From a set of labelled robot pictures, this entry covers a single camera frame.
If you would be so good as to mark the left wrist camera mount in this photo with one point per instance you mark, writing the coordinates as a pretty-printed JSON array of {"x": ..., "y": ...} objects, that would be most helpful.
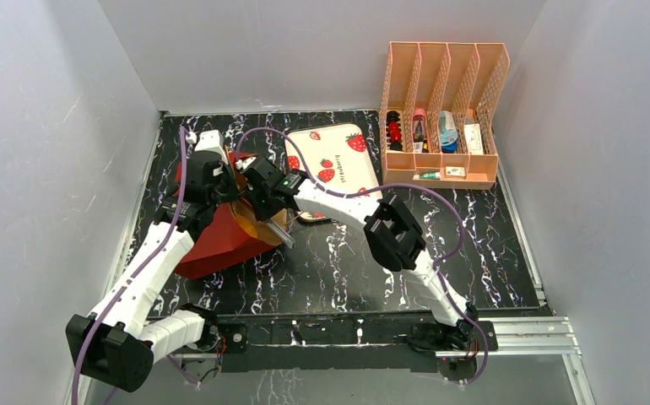
[{"x": 210, "y": 140}]

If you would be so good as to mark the red brown paper bag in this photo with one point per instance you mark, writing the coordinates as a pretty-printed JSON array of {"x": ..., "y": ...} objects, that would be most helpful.
[{"x": 233, "y": 237}]

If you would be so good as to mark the strawberry print tray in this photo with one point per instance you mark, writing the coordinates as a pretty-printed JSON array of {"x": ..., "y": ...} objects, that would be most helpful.
[{"x": 336, "y": 155}]

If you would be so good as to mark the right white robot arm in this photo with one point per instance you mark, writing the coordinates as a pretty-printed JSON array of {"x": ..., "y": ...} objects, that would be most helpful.
[{"x": 393, "y": 234}]

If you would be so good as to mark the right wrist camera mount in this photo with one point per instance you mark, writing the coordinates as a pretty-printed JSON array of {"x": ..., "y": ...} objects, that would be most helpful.
[{"x": 243, "y": 164}]

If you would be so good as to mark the green white tube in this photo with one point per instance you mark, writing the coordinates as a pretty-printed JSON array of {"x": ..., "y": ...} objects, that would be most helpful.
[{"x": 428, "y": 176}]

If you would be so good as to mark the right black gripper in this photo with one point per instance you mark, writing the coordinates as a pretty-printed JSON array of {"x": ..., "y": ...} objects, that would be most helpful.
[{"x": 266, "y": 205}]

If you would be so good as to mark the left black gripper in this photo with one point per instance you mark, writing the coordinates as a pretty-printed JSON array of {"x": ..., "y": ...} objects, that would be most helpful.
[{"x": 229, "y": 172}]

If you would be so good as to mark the peach desk organizer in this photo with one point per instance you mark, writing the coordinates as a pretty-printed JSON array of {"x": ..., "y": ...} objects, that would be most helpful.
[{"x": 436, "y": 113}]

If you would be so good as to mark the pink tube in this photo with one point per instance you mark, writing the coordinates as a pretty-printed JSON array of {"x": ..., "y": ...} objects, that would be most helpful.
[{"x": 419, "y": 131}]

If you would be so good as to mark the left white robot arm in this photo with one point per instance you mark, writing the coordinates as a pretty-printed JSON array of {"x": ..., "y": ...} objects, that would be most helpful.
[{"x": 140, "y": 285}]

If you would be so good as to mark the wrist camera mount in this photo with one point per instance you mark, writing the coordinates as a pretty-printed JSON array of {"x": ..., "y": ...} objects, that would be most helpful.
[
  {"x": 243, "y": 164},
  {"x": 210, "y": 140}
]

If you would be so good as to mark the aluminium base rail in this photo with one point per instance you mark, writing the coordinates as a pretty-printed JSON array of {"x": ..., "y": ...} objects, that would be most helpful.
[{"x": 370, "y": 341}]

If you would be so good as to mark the metal tongs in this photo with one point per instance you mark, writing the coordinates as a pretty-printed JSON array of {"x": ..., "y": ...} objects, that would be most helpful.
[{"x": 281, "y": 232}]

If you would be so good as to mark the red black bottle stack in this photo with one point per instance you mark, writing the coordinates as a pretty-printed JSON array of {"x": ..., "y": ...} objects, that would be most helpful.
[{"x": 393, "y": 131}]

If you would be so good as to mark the small white card box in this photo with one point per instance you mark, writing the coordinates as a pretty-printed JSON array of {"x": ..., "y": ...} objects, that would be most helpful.
[{"x": 455, "y": 172}]

